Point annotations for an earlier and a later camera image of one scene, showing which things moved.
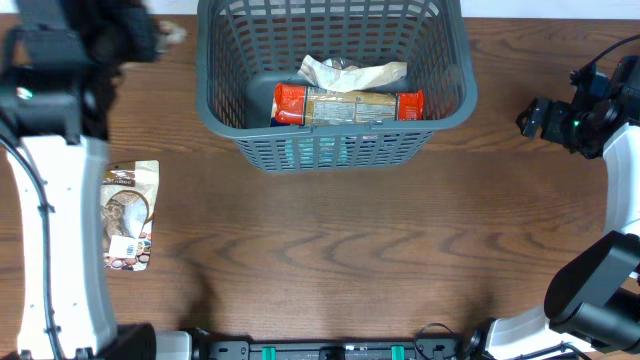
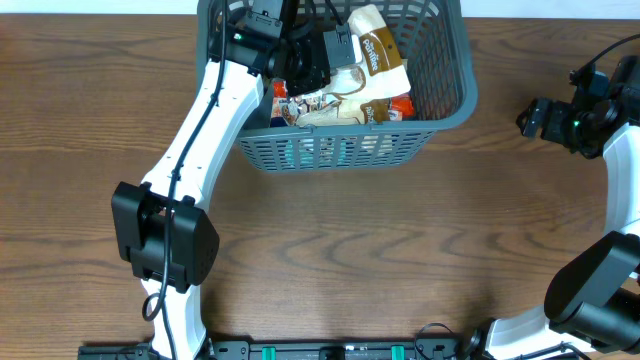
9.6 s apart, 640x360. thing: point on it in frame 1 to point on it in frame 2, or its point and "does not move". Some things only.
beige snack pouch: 128,207 to 385,72
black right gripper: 551,127 does not move
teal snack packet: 326,152 does not move
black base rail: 337,349 does not move
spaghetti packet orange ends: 298,105 does not move
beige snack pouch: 169,34 to 359,108
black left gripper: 137,21 to 312,79
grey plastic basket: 236,37 does not move
